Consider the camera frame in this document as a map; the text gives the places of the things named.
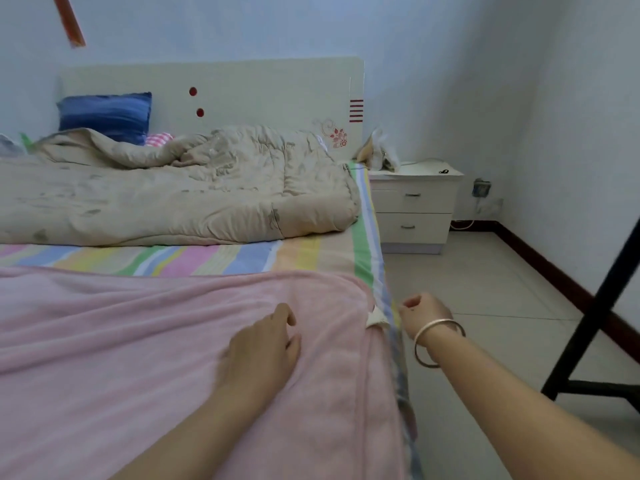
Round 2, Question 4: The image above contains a striped pastel bed sheet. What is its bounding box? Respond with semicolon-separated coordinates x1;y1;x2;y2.
0;163;426;480

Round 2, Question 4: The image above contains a black clothes rack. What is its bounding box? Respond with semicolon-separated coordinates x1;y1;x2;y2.
541;217;640;414

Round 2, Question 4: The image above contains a person's right hand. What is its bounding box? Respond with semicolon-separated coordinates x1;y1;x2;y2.
398;291;456;341

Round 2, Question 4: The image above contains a cream plush toy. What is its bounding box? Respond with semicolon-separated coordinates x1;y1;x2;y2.
355;127;402;174

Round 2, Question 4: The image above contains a dark brown baseboard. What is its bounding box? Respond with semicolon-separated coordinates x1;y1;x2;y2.
452;219;640;366

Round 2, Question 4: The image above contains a pink fleece blanket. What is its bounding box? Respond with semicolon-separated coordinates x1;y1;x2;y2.
0;267;406;480

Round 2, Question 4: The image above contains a beige quilt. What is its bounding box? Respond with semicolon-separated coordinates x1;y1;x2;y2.
0;125;361;247

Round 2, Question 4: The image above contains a person's left hand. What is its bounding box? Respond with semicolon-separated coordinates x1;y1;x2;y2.
217;303;303;401

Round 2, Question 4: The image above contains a blue pillow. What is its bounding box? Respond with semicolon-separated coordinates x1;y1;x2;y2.
57;91;154;147

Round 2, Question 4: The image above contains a red wall hanging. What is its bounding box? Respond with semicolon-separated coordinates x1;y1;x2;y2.
52;0;87;49

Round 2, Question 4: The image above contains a person's right forearm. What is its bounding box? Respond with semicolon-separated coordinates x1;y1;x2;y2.
425;329;640;480

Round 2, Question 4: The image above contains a white nightstand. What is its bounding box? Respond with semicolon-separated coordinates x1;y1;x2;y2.
368;159;466;256

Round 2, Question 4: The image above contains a person's left forearm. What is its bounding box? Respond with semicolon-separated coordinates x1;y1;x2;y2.
110;385;266;480

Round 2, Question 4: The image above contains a white headboard with red dots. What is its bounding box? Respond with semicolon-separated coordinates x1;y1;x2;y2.
60;57;367;161

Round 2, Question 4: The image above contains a silver bracelet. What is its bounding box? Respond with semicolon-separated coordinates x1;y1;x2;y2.
413;317;467;370

